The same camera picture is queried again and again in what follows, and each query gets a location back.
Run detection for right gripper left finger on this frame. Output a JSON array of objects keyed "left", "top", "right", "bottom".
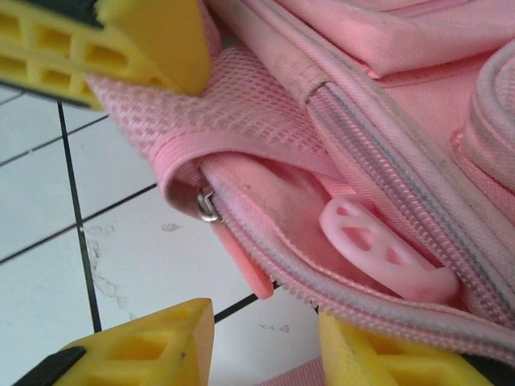
[{"left": 11, "top": 297, "right": 214, "bottom": 386}]

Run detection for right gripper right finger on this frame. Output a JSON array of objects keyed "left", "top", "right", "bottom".
[{"left": 317, "top": 313, "right": 500, "bottom": 386}]

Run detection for pink school backpack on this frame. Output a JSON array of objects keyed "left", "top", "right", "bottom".
[{"left": 84, "top": 0, "right": 515, "bottom": 386}]

